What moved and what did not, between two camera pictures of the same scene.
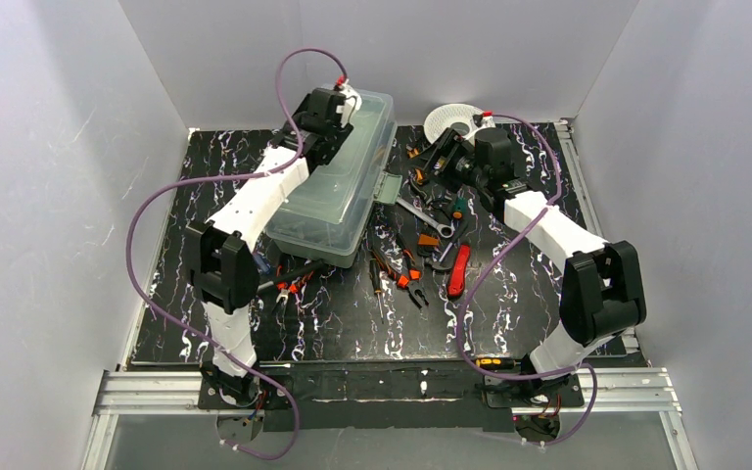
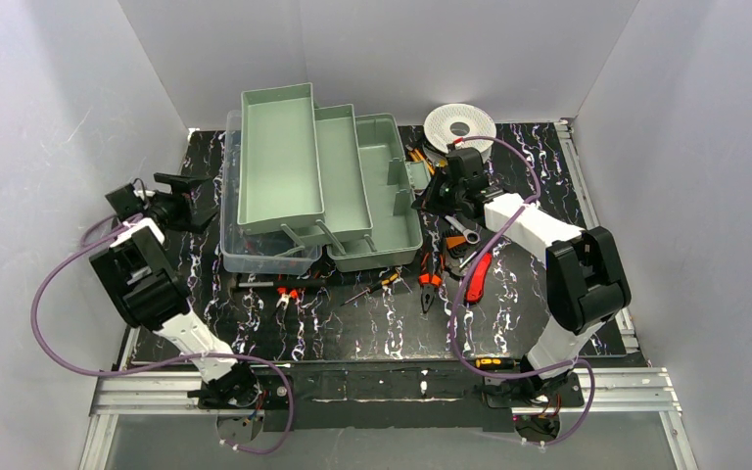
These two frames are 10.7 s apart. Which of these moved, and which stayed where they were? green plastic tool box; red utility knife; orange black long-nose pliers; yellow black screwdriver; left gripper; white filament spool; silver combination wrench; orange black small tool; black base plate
Moved: red utility knife; orange black long-nose pliers; orange black small tool; left gripper; silver combination wrench; green plastic tool box
Stayed: black base plate; yellow black screwdriver; white filament spool
